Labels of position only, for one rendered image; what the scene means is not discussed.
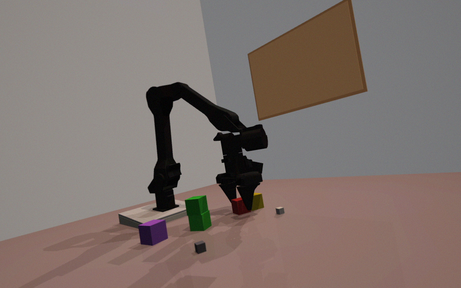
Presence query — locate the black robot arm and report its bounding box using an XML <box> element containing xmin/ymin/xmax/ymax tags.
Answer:
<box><xmin>146</xmin><ymin>82</ymin><xmax>268</xmax><ymax>212</ymax></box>

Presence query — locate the green block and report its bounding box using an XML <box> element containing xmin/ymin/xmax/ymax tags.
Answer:
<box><xmin>185</xmin><ymin>195</ymin><xmax>208</xmax><ymax>216</ymax></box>
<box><xmin>188</xmin><ymin>210</ymin><xmax>212</xmax><ymax>232</ymax></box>

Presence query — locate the purple block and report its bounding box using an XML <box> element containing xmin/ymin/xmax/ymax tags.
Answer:
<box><xmin>138</xmin><ymin>220</ymin><xmax>168</xmax><ymax>246</ymax></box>

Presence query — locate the red block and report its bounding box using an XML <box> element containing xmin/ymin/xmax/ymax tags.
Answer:
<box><xmin>231</xmin><ymin>197</ymin><xmax>251</xmax><ymax>215</ymax></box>

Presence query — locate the yellow block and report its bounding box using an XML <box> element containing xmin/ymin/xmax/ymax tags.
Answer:
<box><xmin>251</xmin><ymin>193</ymin><xmax>264</xmax><ymax>211</ymax></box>

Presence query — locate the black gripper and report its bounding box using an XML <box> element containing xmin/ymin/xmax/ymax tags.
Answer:
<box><xmin>216</xmin><ymin>153</ymin><xmax>263</xmax><ymax>210</ymax></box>

